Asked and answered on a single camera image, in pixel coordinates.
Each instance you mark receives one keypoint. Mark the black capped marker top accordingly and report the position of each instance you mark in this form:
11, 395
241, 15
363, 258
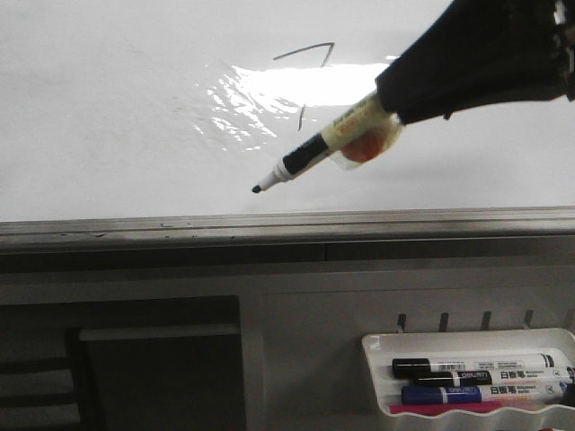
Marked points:
408, 367

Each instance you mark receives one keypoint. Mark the black whiteboard marker with tape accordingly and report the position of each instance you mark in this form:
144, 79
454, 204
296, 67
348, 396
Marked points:
365, 116

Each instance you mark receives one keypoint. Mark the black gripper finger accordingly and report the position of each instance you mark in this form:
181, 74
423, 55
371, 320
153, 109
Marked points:
480, 53

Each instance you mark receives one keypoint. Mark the white whiteboard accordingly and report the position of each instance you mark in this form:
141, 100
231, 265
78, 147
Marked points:
152, 120

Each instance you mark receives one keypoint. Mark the black capped marker middle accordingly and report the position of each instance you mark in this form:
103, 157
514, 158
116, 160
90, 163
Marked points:
496, 376

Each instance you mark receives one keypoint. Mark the orange magnet taped to marker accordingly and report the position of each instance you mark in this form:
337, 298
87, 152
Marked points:
364, 148

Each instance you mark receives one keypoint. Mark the white plastic marker tray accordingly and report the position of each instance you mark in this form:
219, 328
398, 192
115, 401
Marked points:
381, 349

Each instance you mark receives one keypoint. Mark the blue capped marker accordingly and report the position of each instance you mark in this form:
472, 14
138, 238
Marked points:
420, 395

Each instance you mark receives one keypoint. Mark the black capped marker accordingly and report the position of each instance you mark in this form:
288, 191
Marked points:
408, 367
496, 376

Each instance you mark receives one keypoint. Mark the pink marker in tray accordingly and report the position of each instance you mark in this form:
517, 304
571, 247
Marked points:
432, 410

